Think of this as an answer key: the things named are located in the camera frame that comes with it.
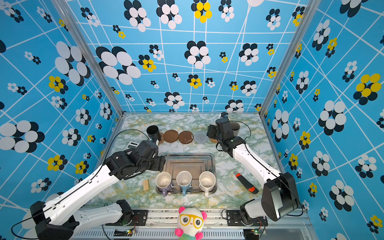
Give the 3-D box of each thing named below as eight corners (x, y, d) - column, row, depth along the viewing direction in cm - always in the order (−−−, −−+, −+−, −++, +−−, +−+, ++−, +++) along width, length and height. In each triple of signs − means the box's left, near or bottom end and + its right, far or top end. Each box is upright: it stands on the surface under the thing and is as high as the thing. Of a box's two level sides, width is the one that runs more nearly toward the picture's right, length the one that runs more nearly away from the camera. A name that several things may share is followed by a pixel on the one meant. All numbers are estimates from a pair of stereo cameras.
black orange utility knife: (254, 195, 82) (256, 194, 81) (234, 177, 89) (235, 176, 87) (258, 191, 84) (259, 190, 82) (237, 173, 90) (238, 172, 89)
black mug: (147, 138, 107) (143, 130, 99) (154, 132, 111) (151, 123, 103) (157, 144, 104) (154, 135, 96) (163, 137, 108) (161, 128, 100)
